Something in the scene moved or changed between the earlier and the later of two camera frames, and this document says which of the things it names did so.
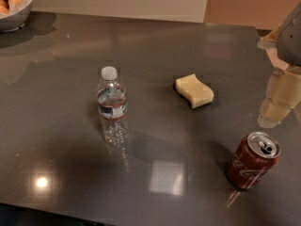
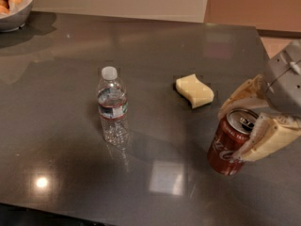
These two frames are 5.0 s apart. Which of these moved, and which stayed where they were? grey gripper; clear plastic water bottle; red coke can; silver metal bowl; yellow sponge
Moved: red coke can; grey gripper
Stayed: yellow sponge; silver metal bowl; clear plastic water bottle
